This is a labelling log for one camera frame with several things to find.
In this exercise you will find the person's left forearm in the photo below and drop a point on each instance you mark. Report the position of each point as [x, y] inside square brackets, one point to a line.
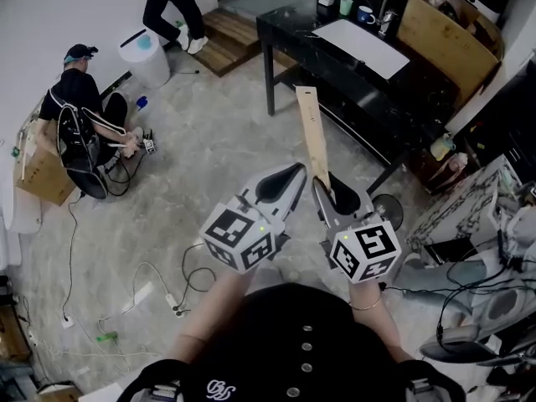
[218, 304]

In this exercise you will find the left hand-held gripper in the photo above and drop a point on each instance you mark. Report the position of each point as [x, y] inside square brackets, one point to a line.
[234, 235]

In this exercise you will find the large open cardboard box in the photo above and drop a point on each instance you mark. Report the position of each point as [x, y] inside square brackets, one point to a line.
[444, 44]

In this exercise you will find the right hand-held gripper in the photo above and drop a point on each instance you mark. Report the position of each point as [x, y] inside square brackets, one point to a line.
[364, 249]

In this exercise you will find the green plastic item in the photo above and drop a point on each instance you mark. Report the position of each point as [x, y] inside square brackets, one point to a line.
[106, 336]

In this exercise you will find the wooden step platform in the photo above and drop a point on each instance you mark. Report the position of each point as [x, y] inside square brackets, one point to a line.
[226, 40]

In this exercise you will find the white wall plug adapter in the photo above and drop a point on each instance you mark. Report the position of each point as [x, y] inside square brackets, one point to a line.
[67, 321]

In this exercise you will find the long tan toiletry item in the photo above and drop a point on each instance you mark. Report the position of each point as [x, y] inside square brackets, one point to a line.
[315, 140]

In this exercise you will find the white sink basin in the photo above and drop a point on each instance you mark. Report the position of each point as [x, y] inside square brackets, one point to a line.
[364, 48]

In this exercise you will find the pale yellow mug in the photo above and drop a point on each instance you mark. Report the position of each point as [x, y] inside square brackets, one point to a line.
[440, 147]

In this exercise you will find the white power strip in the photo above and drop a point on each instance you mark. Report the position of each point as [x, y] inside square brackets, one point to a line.
[173, 304]

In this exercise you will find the marble patterned box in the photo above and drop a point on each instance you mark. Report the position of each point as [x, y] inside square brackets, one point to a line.
[456, 207]

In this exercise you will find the small white box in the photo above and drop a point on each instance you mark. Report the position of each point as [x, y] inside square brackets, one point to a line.
[326, 0]

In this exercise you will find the grey pile of clothes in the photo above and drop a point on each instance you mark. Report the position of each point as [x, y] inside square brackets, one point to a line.
[473, 291]

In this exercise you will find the white round bin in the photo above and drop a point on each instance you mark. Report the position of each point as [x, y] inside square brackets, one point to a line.
[146, 63]

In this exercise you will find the person's black buttoned clothing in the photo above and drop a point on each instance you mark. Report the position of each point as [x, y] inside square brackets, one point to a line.
[272, 341]

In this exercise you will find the green cup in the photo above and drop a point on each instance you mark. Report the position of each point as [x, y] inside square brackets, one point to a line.
[346, 6]

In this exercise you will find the brown cardboard box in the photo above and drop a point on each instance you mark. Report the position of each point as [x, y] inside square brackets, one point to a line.
[42, 174]

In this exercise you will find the person's right forearm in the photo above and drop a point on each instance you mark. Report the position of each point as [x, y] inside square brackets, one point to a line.
[377, 325]

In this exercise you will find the black marble sink counter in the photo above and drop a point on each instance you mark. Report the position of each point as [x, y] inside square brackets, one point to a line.
[293, 32]

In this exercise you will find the blue mug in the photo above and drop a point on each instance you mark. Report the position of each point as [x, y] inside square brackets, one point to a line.
[365, 15]

